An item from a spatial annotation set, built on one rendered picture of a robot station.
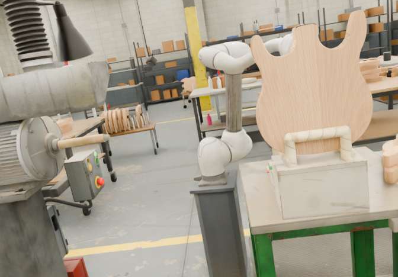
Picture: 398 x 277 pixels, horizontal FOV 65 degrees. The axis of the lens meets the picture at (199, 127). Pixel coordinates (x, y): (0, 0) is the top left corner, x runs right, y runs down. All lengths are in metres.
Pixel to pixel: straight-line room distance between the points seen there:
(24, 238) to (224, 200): 1.08
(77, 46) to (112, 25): 11.50
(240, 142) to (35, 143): 1.21
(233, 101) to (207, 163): 0.40
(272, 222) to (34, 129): 0.89
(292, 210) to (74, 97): 0.79
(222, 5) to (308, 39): 11.26
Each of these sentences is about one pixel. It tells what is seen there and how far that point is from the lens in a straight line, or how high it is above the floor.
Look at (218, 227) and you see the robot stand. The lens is 2.06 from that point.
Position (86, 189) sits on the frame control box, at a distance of 1.57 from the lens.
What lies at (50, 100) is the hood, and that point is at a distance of 1.11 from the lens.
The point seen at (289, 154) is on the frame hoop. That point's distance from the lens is 1.02.
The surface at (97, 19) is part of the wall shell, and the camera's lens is 12.96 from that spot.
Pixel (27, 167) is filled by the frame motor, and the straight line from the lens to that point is 1.26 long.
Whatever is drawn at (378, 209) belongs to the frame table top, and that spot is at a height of 0.93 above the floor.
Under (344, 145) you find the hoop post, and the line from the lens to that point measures 1.06.
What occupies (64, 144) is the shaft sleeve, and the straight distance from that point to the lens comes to 1.29.
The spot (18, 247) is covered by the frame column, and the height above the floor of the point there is 0.90.
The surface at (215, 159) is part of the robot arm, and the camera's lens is 1.91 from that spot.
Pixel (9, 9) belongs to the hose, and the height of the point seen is 1.73.
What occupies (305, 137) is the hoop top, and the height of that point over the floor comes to 1.20.
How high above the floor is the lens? 1.50
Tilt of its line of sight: 13 degrees down
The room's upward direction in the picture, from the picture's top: 10 degrees counter-clockwise
